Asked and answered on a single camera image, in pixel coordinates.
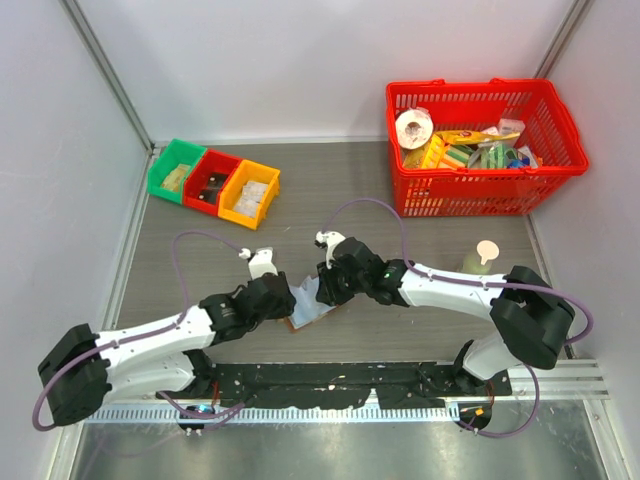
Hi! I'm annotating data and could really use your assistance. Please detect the brown leather card holder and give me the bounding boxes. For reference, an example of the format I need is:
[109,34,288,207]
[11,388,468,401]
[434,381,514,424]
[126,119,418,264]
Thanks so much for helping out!
[285,276,336,332]

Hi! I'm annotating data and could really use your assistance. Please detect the silver white card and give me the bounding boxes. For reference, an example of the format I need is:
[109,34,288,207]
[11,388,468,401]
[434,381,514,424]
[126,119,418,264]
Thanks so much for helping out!
[233,196,260,218]

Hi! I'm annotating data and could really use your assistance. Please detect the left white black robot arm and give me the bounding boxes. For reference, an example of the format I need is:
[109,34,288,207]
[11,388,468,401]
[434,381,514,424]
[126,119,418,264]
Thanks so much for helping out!
[32,272,296,431]

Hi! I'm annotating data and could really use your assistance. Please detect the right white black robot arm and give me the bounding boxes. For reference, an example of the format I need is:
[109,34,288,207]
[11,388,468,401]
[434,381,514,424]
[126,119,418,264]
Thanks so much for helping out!
[315,231,575,395]

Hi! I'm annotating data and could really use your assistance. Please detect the silver card in yellow bin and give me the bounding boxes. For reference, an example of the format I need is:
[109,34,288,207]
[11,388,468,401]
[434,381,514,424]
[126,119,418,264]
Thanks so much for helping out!
[242,181,269,203]

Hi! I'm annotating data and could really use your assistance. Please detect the black cards in red bin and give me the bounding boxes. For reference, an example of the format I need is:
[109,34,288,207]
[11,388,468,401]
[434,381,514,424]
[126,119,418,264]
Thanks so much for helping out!
[198,173,228,204]

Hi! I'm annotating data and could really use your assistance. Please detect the gold cards in green bin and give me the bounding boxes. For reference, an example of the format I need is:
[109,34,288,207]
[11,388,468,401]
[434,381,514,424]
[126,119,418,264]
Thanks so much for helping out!
[161,164,191,192]

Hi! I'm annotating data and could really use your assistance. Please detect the green bottle white cap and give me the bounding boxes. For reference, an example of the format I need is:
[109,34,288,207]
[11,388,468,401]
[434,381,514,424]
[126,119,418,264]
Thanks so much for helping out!
[460,240,500,275]

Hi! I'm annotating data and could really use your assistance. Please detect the yellow plastic bin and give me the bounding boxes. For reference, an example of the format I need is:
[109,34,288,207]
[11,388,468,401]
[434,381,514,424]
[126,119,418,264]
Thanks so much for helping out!
[218,159,280,230]

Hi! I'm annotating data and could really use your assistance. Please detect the red plastic bin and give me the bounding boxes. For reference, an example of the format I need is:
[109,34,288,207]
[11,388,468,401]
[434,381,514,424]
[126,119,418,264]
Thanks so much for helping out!
[183,149,241,217]

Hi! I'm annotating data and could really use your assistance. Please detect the yellow snack packets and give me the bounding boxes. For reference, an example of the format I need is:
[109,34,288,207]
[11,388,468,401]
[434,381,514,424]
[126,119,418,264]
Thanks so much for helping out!
[403,130,485,170]

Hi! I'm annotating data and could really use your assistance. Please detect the white tape roll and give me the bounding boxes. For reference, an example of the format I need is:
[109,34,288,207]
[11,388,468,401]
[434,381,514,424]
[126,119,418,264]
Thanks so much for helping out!
[395,107,434,150]

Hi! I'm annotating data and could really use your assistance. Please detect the green plastic bin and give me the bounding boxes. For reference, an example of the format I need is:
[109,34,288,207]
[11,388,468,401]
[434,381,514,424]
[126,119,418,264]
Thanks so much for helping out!
[147,139,206,204]

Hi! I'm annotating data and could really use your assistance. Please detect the red shopping basket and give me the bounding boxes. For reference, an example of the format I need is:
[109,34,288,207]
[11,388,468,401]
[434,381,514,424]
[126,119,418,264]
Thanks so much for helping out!
[386,78,589,217]

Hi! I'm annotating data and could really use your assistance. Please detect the green white package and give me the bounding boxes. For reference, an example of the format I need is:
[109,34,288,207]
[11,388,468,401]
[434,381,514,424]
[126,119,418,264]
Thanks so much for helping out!
[467,143,521,170]

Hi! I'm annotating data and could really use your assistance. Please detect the blue white package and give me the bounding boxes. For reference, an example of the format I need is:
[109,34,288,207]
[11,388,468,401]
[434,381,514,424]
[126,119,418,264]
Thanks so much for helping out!
[505,145,542,169]

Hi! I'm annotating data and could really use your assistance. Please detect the white pink box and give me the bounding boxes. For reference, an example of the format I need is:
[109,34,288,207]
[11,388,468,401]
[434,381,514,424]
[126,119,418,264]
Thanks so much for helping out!
[482,118,526,142]

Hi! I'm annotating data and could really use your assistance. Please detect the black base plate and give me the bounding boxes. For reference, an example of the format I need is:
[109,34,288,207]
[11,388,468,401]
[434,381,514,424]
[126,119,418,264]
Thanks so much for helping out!
[169,362,512,410]

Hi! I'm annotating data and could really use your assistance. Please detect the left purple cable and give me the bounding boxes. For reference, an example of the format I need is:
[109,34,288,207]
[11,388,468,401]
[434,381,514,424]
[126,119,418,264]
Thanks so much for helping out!
[31,230,251,447]

